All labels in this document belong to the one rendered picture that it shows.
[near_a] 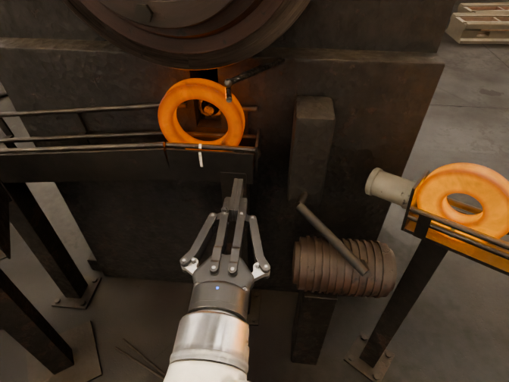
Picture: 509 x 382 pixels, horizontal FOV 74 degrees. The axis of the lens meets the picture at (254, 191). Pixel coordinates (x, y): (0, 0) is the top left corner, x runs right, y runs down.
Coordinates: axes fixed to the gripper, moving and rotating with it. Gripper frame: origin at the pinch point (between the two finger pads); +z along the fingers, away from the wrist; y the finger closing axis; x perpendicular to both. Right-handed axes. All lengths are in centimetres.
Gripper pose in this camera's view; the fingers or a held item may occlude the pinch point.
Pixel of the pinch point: (236, 199)
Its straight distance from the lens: 55.9
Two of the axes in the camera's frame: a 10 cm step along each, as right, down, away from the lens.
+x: 0.0, -6.7, -7.4
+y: 10.0, 0.6, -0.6
